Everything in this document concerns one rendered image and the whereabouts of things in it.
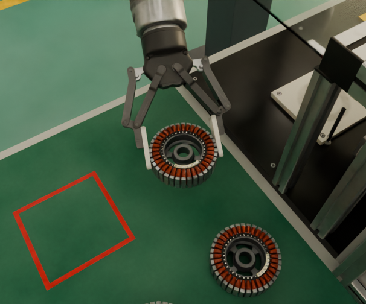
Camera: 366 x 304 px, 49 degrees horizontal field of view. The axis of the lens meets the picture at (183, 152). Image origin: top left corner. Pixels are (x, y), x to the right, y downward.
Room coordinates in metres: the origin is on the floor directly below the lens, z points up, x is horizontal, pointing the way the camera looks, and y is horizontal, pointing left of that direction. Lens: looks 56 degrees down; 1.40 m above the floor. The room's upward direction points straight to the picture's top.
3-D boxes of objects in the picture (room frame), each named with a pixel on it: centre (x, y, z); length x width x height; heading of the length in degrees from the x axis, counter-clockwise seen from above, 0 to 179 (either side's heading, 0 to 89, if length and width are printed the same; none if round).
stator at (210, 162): (0.36, 0.00, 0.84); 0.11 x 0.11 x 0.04
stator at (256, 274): (0.21, -0.10, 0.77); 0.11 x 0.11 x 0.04
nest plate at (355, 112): (0.53, -0.28, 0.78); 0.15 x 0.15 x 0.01; 33
